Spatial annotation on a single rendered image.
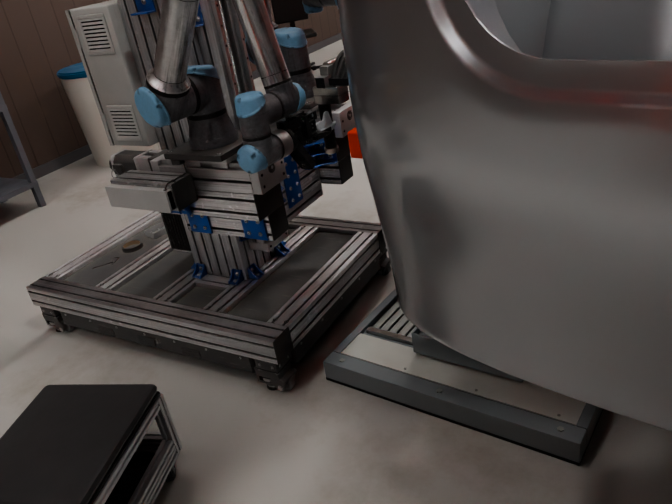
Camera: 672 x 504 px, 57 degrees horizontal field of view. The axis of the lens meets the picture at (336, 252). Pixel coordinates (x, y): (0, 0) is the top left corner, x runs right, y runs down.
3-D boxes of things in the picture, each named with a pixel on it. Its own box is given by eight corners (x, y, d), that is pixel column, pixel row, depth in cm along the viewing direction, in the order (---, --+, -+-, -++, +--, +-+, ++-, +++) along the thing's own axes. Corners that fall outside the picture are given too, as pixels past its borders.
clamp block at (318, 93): (340, 105, 171) (337, 86, 168) (314, 104, 176) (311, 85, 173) (350, 99, 174) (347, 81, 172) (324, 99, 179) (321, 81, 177)
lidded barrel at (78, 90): (129, 141, 526) (102, 55, 492) (180, 143, 497) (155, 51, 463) (73, 168, 481) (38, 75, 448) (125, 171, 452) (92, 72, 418)
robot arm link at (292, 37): (293, 72, 212) (286, 32, 206) (268, 71, 221) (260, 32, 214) (318, 64, 219) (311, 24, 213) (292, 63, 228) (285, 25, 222)
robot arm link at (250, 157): (253, 145, 150) (260, 177, 154) (281, 130, 158) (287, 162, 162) (230, 143, 155) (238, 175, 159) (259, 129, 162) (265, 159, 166)
